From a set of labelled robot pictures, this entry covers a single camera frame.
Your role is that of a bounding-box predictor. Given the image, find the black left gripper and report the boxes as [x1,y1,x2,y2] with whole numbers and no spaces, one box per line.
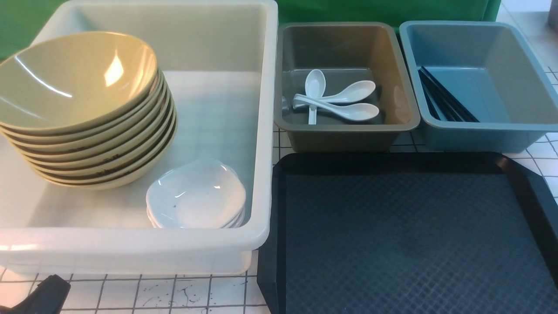
[0,275,71,314]

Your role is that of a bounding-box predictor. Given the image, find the white square dish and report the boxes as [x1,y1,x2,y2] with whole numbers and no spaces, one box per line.
[146,158,246,229]

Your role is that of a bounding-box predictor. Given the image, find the white ceramic soup spoon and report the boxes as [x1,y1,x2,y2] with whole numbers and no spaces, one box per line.
[293,95,380,122]

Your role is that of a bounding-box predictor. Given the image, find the stack of white dishes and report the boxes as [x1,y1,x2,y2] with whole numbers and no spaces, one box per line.
[146,207,245,229]

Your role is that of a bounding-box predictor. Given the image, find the stack of yellow bowls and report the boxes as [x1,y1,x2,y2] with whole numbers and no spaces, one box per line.
[0,72,178,190]

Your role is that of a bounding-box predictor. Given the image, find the green backdrop cloth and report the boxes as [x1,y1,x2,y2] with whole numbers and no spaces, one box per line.
[0,0,500,60]

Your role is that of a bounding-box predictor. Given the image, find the large white plastic tub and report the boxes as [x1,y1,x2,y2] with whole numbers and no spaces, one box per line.
[1,0,278,276]

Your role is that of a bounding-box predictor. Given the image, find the black plastic serving tray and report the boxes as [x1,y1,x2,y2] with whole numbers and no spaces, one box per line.
[257,152,558,314]

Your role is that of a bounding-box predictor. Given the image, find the white spoon upright in bin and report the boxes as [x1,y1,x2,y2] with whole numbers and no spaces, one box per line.
[305,69,327,125]

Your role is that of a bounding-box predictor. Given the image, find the white spoon lying in bin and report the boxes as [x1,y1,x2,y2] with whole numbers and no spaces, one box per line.
[315,80,376,104]

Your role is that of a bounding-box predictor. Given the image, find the brown plastic bin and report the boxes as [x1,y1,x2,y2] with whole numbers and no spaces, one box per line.
[274,22,421,152]

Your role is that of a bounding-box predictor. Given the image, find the black chopsticks in blue bin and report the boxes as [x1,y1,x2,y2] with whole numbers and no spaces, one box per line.
[418,66,479,123]

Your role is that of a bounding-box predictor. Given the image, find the blue plastic bin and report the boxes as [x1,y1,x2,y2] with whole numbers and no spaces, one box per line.
[399,20,558,153]

